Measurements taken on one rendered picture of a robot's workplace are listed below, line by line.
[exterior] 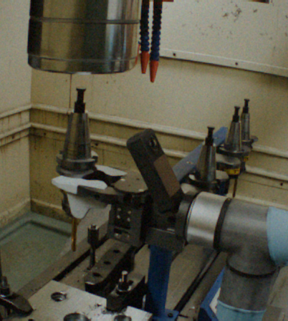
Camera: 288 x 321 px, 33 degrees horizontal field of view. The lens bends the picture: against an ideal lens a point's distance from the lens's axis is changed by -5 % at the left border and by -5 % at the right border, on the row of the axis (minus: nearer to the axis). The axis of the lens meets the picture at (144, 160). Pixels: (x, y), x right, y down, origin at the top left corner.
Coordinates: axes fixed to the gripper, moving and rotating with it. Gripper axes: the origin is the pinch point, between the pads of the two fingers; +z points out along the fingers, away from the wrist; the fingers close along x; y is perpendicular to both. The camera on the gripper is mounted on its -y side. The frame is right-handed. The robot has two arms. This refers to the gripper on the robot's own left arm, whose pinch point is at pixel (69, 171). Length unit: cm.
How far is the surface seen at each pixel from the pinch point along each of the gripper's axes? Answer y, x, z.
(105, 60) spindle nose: -18.5, -4.7, -7.4
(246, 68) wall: -6, 99, -5
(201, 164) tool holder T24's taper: 3.8, 26.4, -13.1
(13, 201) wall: 60, 89, 81
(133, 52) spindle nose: -19.3, 0.3, -9.0
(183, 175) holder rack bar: 6.7, 26.2, -9.9
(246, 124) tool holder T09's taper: 3, 60, -14
